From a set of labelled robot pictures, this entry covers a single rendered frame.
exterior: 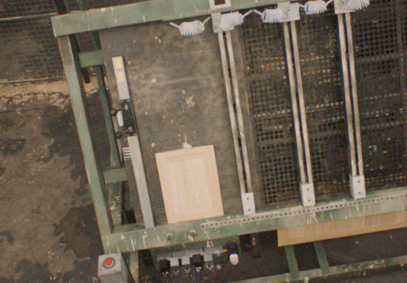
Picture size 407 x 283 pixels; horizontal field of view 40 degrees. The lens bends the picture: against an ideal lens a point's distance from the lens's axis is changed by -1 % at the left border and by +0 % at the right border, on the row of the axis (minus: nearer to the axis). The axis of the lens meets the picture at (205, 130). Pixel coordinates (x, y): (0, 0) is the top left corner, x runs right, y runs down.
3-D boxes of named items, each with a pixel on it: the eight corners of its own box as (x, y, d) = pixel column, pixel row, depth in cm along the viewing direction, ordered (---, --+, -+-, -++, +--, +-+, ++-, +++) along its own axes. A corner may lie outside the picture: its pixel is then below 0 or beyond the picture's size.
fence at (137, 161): (145, 225, 308) (145, 228, 305) (112, 56, 284) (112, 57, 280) (154, 224, 308) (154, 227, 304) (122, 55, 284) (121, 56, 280)
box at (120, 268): (106, 292, 297) (97, 275, 284) (107, 272, 305) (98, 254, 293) (128, 289, 297) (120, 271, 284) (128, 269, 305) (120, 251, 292)
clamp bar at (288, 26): (297, 201, 306) (306, 219, 283) (271, -17, 276) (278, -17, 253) (316, 199, 306) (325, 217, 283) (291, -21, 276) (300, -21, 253)
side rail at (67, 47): (103, 227, 315) (100, 235, 304) (62, 34, 287) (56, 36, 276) (114, 226, 315) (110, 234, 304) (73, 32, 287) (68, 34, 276)
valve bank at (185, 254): (158, 292, 313) (149, 270, 296) (156, 269, 323) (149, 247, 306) (245, 279, 312) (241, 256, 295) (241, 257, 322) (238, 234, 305)
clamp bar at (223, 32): (240, 210, 307) (243, 229, 284) (207, -7, 277) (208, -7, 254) (257, 208, 307) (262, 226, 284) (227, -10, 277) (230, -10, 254)
